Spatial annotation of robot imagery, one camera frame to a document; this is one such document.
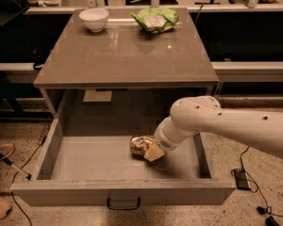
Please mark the black power adapter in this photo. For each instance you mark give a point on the black power adapter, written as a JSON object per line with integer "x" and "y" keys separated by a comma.
{"x": 241, "y": 179}

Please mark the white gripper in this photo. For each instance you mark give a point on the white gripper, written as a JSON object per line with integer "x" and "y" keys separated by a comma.
{"x": 162, "y": 139}

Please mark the white ceramic bowl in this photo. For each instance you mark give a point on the white ceramic bowl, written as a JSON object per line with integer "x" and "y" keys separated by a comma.
{"x": 94, "y": 19}

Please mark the open grey top drawer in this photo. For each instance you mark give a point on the open grey top drawer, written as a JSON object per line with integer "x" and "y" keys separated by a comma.
{"x": 86, "y": 157}

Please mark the green chip bag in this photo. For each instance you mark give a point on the green chip bag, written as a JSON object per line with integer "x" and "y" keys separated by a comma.
{"x": 156, "y": 20}

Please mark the black drawer handle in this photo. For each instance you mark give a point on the black drawer handle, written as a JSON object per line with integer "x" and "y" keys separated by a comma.
{"x": 123, "y": 205}

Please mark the white black cane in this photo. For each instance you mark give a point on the white black cane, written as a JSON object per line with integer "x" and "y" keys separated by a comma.
{"x": 11, "y": 164}

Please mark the paper label inside cabinet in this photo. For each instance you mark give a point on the paper label inside cabinet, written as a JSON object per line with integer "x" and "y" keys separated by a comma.
{"x": 97, "y": 96}

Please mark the grey cabinet with glossy top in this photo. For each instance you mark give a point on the grey cabinet with glossy top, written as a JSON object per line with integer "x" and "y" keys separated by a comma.
{"x": 123, "y": 56}

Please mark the crushed orange soda can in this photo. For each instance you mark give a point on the crushed orange soda can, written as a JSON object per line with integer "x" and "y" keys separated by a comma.
{"x": 140, "y": 145}

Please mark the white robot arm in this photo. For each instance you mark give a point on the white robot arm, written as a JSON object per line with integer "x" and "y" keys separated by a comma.
{"x": 190, "y": 116}

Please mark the tan shoe upper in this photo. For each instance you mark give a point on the tan shoe upper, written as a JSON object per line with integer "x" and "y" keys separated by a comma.
{"x": 7, "y": 149}

